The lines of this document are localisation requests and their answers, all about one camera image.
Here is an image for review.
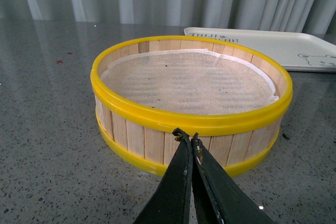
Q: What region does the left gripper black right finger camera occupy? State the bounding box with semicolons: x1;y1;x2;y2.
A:
191;133;274;223

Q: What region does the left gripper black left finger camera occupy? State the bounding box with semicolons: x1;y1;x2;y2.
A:
134;128;193;223

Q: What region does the cream bear-print tray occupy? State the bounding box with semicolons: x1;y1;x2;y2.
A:
184;27;335;73

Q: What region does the yellow-rimmed wooden steamer basket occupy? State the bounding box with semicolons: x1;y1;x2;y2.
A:
90;36;293;176

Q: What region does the white steamer liner cloth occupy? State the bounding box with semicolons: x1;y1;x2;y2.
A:
100;49;278;115

